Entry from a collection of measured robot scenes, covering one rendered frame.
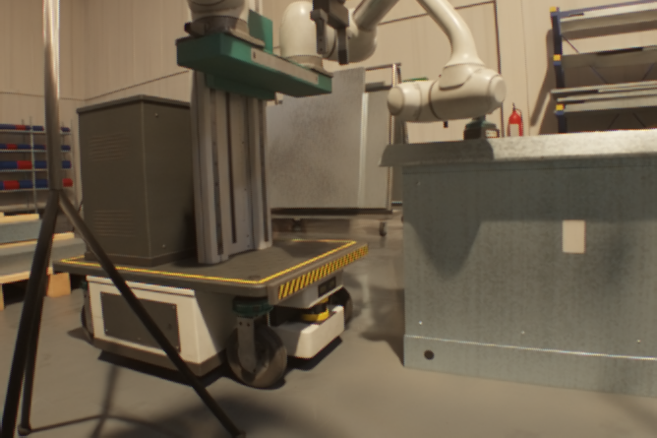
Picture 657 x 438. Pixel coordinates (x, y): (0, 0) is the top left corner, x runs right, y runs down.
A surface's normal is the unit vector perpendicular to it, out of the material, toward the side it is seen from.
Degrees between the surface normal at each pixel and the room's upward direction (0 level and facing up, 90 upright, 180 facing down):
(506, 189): 90
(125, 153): 90
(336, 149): 78
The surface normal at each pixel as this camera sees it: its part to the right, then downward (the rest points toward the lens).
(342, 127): -0.47, -0.14
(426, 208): -0.47, 0.07
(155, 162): 0.90, -0.02
